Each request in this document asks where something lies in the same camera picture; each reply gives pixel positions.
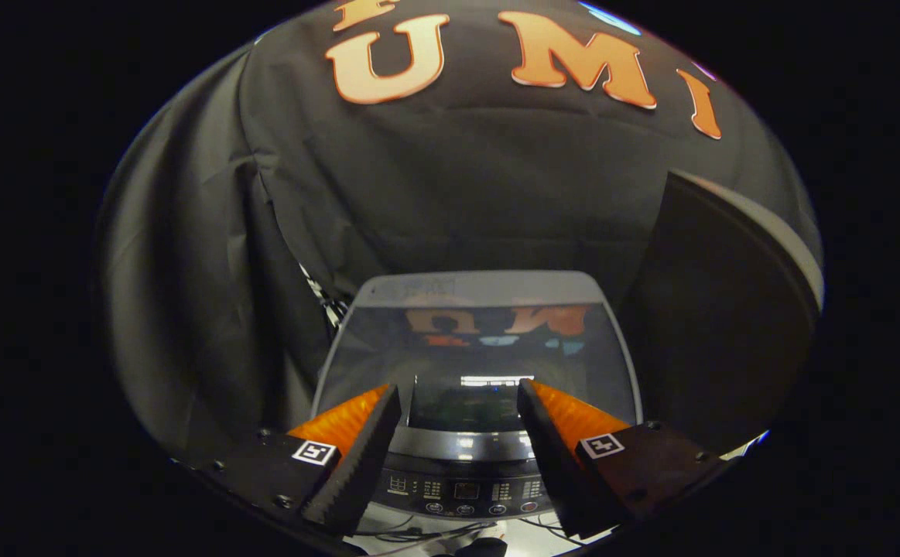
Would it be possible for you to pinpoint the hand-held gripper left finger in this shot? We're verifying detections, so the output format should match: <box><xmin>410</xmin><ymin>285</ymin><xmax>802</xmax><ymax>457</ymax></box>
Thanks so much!
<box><xmin>179</xmin><ymin>383</ymin><xmax>404</xmax><ymax>536</ymax></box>

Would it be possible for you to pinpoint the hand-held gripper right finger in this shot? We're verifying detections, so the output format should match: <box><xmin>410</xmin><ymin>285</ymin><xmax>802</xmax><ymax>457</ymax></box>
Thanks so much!
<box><xmin>516</xmin><ymin>378</ymin><xmax>731</xmax><ymax>541</ymax></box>

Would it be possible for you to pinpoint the grey washing machine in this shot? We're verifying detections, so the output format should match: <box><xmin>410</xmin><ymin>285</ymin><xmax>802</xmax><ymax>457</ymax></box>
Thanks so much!
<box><xmin>310</xmin><ymin>269</ymin><xmax>644</xmax><ymax>521</ymax></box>

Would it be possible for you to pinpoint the checkered board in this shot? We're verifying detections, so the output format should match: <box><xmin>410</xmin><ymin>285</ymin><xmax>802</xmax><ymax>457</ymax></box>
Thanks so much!
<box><xmin>299</xmin><ymin>263</ymin><xmax>350</xmax><ymax>330</ymax></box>

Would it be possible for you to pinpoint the black cable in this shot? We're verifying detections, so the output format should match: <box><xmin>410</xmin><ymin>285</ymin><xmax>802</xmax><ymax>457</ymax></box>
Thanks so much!
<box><xmin>357</xmin><ymin>517</ymin><xmax>574</xmax><ymax>552</ymax></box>

